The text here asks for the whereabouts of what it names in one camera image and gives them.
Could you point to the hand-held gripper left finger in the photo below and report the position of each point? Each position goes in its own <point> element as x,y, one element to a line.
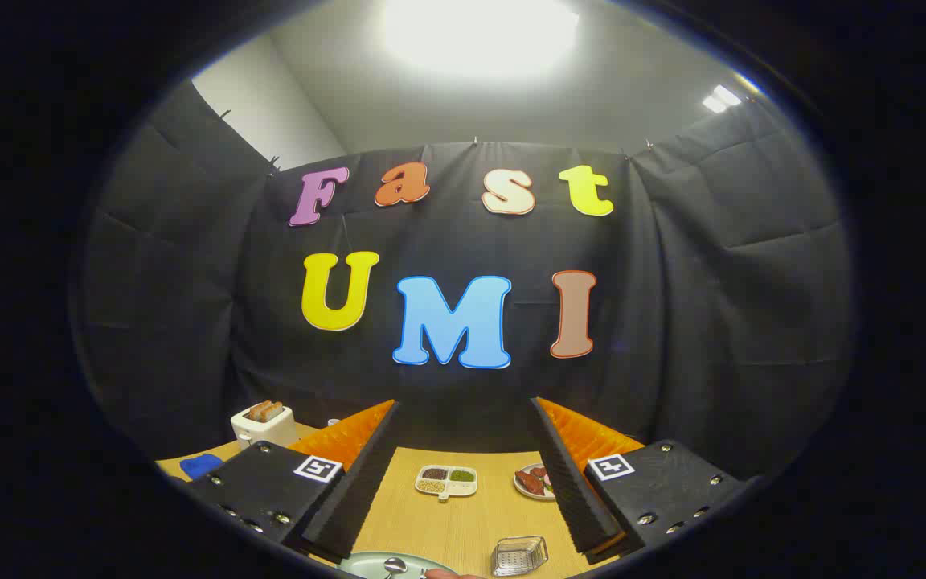
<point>358,490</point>

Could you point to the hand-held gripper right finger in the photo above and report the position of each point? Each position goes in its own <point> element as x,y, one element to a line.
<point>575,490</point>

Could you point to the plate of meat and salad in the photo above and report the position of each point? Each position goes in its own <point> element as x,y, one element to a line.
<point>531,481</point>

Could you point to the green round plate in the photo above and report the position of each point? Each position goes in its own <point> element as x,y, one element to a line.
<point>366,567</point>

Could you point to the white divided condiment dish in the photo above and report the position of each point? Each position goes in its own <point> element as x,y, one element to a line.
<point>447,480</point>

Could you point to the white toaster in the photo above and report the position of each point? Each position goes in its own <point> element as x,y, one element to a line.
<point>264,430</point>

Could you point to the brown toast slice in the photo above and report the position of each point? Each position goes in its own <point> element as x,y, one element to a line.
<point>257,412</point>
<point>274,408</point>

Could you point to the blue folded cloth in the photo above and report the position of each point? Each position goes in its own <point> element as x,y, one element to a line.
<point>201,465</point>

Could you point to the small ceiling light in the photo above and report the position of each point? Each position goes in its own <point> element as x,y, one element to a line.
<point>722,98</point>

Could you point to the large ceiling light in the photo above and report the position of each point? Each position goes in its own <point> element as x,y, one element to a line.
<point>479,32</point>

